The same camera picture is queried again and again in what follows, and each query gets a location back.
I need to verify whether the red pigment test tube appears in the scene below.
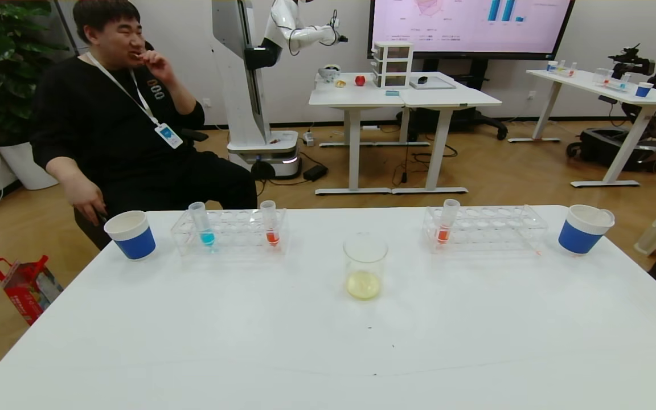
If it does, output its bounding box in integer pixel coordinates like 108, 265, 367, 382
260, 200, 281, 247
436, 199, 461, 245

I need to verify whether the blue pigment test tube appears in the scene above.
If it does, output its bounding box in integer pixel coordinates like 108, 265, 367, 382
188, 202, 216, 248

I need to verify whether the white standing desk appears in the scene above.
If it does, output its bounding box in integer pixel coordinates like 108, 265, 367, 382
308, 72, 414, 196
399, 72, 503, 195

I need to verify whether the white wheeled robot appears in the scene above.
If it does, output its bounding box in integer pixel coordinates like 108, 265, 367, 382
210, 0, 349, 180

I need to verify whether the white drawer organizer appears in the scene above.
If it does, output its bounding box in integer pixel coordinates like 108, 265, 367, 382
372, 41, 415, 89

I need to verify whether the grey flat tablet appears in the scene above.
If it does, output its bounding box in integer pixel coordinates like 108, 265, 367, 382
409, 75, 457, 89

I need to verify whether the black display stand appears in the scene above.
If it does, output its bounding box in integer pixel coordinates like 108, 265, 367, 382
399, 57, 508, 141

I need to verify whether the white blue ID badge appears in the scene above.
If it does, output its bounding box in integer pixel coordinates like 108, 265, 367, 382
154, 122, 183, 150

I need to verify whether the person in black sweater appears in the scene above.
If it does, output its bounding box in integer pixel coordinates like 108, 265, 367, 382
29, 0, 259, 251

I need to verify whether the long white desk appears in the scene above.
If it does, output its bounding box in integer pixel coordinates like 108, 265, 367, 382
509, 68, 656, 188

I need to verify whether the white plant pot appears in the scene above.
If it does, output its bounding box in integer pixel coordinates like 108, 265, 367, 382
0, 140, 59, 191

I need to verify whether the red shopping bag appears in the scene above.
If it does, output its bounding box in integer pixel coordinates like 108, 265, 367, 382
0, 255, 64, 326

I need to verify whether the large wall display screen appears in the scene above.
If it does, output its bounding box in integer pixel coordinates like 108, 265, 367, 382
368, 0, 576, 60

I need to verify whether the black camera rig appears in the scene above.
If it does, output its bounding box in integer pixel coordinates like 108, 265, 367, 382
608, 43, 656, 76

